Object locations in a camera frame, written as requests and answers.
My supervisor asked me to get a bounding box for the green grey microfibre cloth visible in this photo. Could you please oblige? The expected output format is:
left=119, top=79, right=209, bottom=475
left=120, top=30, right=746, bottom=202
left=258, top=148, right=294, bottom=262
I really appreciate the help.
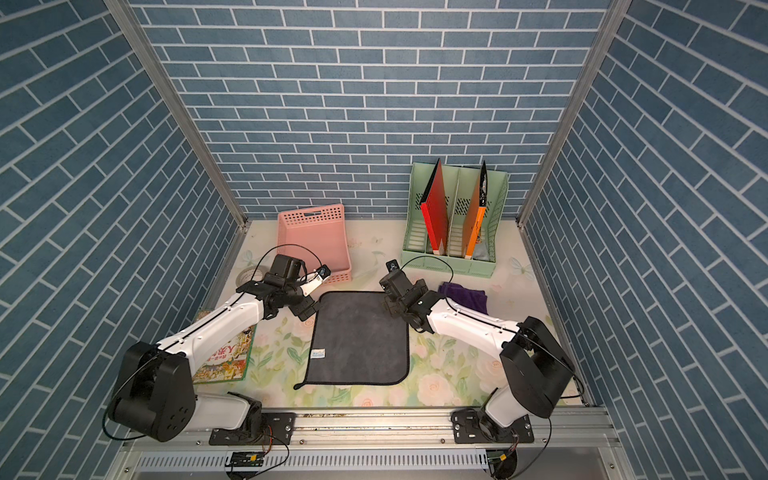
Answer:
left=293, top=291, right=410, bottom=390

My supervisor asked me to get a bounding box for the purple square dishcloth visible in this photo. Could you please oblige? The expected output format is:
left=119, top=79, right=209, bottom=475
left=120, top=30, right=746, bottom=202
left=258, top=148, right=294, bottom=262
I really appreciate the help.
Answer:
left=438, top=282, right=488, bottom=314

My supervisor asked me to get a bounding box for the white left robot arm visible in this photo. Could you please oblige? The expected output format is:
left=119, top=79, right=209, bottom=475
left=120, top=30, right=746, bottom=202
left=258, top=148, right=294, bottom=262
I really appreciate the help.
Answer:
left=102, top=254, right=331, bottom=445

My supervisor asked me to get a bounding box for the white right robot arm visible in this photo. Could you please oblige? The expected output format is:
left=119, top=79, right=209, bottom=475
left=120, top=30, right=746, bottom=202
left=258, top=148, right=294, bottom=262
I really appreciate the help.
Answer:
left=379, top=260, right=576, bottom=429

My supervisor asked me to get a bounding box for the clear packing tape roll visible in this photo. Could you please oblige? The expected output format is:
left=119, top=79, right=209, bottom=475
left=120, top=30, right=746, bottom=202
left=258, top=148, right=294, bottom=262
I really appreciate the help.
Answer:
left=235, top=266, right=265, bottom=288

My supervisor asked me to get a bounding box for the green plastic file organiser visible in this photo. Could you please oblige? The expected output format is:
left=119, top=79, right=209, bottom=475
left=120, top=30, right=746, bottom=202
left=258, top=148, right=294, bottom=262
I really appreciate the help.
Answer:
left=402, top=162, right=509, bottom=278

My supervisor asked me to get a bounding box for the pink perforated plastic basket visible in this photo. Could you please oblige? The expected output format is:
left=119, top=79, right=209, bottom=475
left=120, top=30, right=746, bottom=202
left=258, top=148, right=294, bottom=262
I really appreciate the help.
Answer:
left=277, top=204, right=352, bottom=283

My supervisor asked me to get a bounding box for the floral table mat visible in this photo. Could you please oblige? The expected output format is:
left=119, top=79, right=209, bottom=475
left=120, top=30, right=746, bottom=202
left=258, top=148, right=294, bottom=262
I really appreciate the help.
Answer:
left=198, top=220, right=557, bottom=409

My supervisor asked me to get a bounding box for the left picture book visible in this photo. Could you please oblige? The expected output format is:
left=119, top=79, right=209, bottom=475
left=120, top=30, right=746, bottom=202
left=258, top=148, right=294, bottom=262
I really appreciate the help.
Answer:
left=193, top=326, right=255, bottom=385

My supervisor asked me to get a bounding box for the red folder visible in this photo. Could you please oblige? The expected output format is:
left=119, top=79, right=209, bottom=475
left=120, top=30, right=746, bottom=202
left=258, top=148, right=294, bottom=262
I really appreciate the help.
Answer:
left=420, top=159, right=448, bottom=255

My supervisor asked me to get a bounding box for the orange folder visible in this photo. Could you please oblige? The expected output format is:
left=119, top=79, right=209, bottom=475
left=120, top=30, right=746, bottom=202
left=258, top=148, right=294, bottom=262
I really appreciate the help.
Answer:
left=462, top=162, right=488, bottom=260

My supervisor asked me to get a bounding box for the black left controller box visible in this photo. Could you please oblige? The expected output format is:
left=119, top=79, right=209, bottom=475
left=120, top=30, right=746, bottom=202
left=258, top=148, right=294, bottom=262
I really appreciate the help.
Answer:
left=225, top=451, right=265, bottom=470

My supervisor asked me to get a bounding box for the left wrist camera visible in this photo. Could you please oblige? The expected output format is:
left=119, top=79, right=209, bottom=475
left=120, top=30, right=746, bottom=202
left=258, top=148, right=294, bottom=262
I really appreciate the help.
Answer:
left=300, top=264, right=331, bottom=296

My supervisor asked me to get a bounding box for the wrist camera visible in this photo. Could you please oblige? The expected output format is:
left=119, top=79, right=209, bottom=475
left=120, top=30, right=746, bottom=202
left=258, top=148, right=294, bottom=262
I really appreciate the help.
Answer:
left=385, top=259, right=400, bottom=274
left=300, top=264, right=331, bottom=296

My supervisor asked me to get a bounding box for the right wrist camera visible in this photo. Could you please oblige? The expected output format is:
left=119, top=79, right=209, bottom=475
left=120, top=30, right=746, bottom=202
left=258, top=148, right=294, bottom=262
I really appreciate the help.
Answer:
left=385, top=259, right=400, bottom=274

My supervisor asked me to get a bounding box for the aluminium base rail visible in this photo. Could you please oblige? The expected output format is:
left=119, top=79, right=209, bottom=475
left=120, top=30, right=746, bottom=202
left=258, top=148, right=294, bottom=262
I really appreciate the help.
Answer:
left=107, top=407, right=634, bottom=479

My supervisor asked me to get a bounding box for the aluminium corner post left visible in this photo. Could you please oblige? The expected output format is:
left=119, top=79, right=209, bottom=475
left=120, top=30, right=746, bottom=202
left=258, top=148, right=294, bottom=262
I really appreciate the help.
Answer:
left=104, top=0, right=248, bottom=231

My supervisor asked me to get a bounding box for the aluminium corner post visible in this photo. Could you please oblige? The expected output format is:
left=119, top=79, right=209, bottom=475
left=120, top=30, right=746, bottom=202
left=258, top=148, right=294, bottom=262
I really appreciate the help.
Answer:
left=104, top=0, right=248, bottom=231
left=517, top=0, right=632, bottom=229

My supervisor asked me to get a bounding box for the aluminium corner post right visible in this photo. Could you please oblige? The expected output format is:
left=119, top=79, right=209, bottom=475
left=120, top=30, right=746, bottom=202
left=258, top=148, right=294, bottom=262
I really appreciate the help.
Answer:
left=517, top=0, right=632, bottom=229

